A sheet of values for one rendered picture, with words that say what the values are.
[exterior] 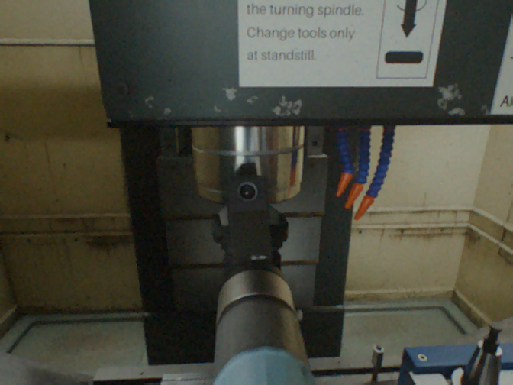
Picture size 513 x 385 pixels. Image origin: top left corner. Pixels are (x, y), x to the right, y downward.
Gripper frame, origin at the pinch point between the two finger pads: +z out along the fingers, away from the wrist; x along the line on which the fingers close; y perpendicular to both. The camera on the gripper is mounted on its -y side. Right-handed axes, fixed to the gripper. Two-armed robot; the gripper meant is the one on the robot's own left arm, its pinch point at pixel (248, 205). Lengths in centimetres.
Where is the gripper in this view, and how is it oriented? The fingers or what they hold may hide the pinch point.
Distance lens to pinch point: 52.7
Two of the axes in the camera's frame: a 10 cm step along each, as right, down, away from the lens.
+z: -0.6, -3.4, 9.4
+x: 10.0, -0.2, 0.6
